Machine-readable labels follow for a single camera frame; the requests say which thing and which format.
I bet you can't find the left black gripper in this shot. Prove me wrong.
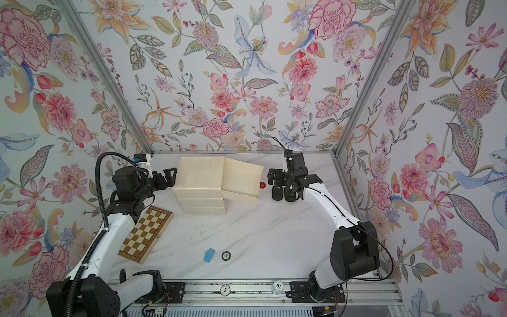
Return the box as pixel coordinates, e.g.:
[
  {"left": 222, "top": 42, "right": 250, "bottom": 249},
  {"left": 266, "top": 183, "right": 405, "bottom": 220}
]
[{"left": 134, "top": 166, "right": 177, "bottom": 202}]

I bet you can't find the wooden chessboard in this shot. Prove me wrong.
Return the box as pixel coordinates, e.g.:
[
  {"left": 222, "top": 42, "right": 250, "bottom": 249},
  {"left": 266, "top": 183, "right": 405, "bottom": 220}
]
[{"left": 118, "top": 207, "right": 174, "bottom": 264}]

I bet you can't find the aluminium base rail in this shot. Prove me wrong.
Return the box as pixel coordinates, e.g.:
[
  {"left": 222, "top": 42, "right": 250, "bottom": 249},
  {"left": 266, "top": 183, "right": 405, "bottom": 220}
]
[{"left": 65, "top": 278, "right": 403, "bottom": 308}]

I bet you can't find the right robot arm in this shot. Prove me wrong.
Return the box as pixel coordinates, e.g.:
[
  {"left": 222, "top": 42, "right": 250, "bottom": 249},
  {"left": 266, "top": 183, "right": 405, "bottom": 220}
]
[{"left": 267, "top": 150, "right": 380, "bottom": 297}]

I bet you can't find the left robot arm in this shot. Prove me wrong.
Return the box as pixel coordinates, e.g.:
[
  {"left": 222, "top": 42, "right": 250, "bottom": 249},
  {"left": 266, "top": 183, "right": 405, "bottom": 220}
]
[{"left": 46, "top": 166, "right": 178, "bottom": 316}]

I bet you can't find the cream drawer cabinet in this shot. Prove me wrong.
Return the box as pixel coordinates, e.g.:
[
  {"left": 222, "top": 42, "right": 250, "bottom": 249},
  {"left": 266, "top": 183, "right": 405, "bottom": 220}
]
[{"left": 172, "top": 157, "right": 227, "bottom": 215}]

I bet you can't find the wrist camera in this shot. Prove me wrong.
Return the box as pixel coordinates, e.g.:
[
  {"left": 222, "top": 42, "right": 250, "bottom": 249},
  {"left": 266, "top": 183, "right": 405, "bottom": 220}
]
[
  {"left": 134, "top": 153, "right": 153, "bottom": 178},
  {"left": 283, "top": 149, "right": 294, "bottom": 160}
]

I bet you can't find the blue foam block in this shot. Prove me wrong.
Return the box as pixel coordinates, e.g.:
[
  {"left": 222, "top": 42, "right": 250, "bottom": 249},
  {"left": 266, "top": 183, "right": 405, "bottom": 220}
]
[{"left": 203, "top": 248, "right": 216, "bottom": 263}]

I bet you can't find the left aluminium corner post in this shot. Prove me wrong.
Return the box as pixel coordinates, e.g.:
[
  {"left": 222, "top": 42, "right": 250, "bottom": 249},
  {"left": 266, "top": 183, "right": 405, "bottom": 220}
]
[{"left": 55, "top": 0, "right": 154, "bottom": 154}]

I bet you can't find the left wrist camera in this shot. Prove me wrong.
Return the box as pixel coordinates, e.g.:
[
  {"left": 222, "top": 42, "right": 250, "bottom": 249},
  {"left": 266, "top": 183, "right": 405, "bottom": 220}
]
[{"left": 134, "top": 153, "right": 153, "bottom": 178}]

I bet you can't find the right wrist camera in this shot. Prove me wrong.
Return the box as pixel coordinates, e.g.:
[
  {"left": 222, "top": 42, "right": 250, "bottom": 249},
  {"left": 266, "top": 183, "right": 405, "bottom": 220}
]
[{"left": 283, "top": 149, "right": 294, "bottom": 160}]

